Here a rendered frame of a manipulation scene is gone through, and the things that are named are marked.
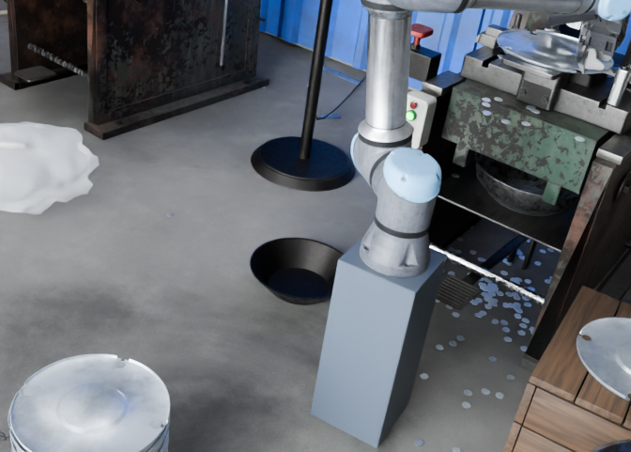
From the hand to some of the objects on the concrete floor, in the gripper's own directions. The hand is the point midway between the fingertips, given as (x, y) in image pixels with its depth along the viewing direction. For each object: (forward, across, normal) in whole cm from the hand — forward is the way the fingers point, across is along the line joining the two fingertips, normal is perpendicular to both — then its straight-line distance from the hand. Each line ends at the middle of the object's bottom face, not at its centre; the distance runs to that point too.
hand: (582, 67), depth 190 cm
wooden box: (+57, -66, -39) cm, 95 cm away
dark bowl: (+62, -55, +54) cm, 99 cm away
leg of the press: (+87, -2, -18) cm, 89 cm away
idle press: (+100, +25, +181) cm, 208 cm away
